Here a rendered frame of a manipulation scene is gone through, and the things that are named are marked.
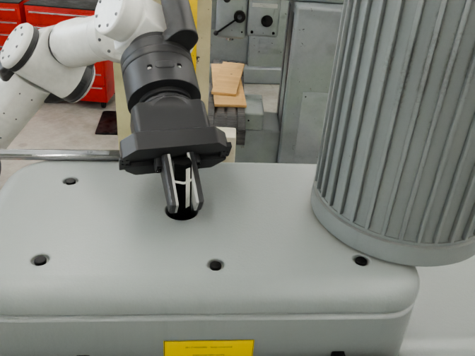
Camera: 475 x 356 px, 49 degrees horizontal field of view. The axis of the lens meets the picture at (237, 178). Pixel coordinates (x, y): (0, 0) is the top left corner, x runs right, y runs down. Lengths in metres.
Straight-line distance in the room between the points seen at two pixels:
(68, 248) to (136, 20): 0.28
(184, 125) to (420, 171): 0.26
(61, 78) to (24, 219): 0.34
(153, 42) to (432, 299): 0.48
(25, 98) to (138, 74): 0.36
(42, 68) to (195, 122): 0.35
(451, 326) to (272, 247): 0.27
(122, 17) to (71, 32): 0.18
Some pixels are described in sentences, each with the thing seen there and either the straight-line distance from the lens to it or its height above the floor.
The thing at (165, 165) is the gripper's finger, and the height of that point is 1.95.
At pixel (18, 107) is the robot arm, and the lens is 0.94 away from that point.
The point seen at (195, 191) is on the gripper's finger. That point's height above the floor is 1.93.
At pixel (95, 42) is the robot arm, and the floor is 2.01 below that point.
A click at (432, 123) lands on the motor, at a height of 2.05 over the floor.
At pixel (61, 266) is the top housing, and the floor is 1.89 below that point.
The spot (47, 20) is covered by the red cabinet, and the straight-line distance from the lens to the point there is 5.35.
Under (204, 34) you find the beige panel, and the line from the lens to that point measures 2.29.
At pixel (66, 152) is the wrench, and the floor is 1.90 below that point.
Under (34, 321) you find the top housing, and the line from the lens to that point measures 0.53.
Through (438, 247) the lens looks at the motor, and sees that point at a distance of 0.55.
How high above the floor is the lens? 2.23
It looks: 31 degrees down
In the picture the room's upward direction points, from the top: 4 degrees clockwise
